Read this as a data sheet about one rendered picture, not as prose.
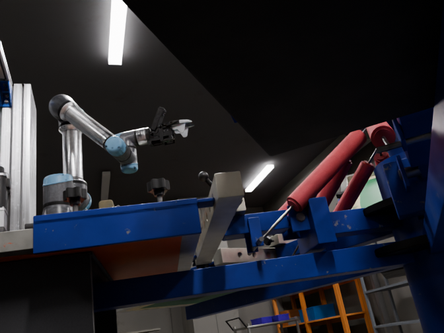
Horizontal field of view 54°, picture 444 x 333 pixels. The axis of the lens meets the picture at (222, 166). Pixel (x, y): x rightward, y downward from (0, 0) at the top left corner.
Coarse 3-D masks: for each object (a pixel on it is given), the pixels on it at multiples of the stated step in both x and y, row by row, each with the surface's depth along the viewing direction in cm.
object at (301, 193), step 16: (368, 128) 102; (384, 128) 92; (352, 144) 118; (384, 144) 92; (336, 160) 115; (320, 176) 113; (336, 176) 138; (368, 176) 145; (304, 192) 111; (320, 192) 141; (352, 192) 147; (304, 208) 111; (336, 208) 151
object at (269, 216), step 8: (240, 216) 112; (248, 216) 112; (256, 216) 113; (264, 216) 113; (272, 216) 113; (280, 216) 113; (232, 224) 111; (240, 224) 111; (264, 224) 112; (272, 224) 112; (280, 224) 112; (288, 224) 113; (232, 232) 110; (240, 232) 110; (248, 232) 111; (264, 232) 113; (272, 232) 114; (280, 232) 116; (224, 240) 115
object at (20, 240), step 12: (0, 240) 78; (12, 240) 78; (24, 240) 78; (192, 240) 92; (0, 252) 77; (12, 252) 78; (24, 252) 79; (180, 252) 101; (192, 252) 103; (180, 264) 115
